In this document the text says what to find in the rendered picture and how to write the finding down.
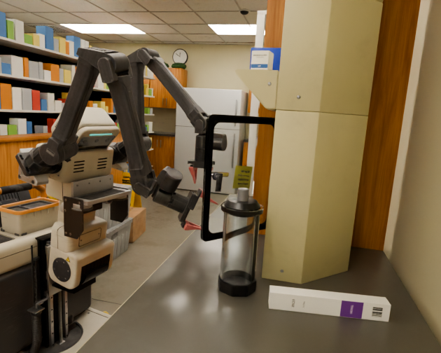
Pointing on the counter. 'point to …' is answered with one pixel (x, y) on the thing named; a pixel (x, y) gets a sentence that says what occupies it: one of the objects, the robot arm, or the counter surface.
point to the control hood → (262, 85)
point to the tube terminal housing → (319, 136)
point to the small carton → (262, 60)
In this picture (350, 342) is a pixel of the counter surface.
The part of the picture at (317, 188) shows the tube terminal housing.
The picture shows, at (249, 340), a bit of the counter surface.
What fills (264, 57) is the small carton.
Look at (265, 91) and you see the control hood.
